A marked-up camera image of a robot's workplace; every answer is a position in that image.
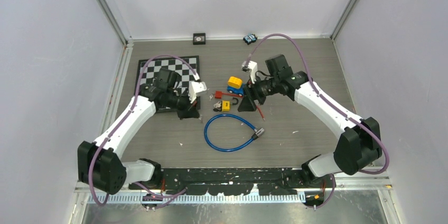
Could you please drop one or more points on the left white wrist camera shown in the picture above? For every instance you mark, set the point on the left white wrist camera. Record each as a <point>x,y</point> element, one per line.
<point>195,89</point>

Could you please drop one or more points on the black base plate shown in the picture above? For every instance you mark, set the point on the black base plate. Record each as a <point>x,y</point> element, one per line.
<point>236,181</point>

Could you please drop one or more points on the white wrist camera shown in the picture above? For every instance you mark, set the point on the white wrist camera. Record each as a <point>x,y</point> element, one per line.
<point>251,67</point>
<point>195,89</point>

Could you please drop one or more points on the blue cable lock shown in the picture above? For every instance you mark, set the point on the blue cable lock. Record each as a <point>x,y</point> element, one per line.
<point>213,129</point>

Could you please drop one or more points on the blue yellow toy car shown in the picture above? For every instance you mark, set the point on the blue yellow toy car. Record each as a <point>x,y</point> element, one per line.
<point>235,86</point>

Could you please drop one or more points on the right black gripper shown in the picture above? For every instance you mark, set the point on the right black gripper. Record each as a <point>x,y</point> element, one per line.
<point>247,103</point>

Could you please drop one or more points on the small black square box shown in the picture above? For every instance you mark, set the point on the small black square box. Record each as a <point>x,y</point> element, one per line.
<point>199,39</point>

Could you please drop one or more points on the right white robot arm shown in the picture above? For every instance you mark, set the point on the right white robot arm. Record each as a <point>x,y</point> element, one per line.
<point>358,139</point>

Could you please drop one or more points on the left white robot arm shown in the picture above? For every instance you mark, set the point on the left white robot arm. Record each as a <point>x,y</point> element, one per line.
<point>99,162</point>

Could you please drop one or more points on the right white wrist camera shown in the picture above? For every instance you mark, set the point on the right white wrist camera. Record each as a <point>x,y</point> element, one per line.
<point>251,67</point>

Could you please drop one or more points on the yellow black padlock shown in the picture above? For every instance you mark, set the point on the yellow black padlock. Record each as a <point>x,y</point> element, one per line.
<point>224,105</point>

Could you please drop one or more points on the red cable padlock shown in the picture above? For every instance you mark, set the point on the red cable padlock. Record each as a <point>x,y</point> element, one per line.
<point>218,95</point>

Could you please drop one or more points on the black white chessboard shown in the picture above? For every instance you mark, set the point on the black white chessboard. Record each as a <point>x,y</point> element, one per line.
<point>186,75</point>

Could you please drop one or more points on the small blue toy car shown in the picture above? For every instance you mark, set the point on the small blue toy car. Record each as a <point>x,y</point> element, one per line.
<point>250,38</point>

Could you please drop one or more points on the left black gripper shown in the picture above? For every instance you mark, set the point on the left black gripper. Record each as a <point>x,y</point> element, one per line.
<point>189,111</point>

